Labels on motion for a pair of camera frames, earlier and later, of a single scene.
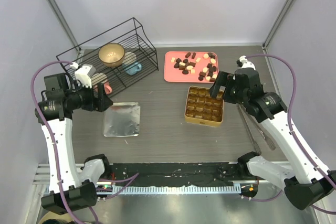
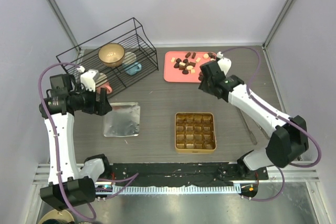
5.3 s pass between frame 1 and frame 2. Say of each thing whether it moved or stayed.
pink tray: stayed
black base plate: stayed
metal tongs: stayed
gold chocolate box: moved
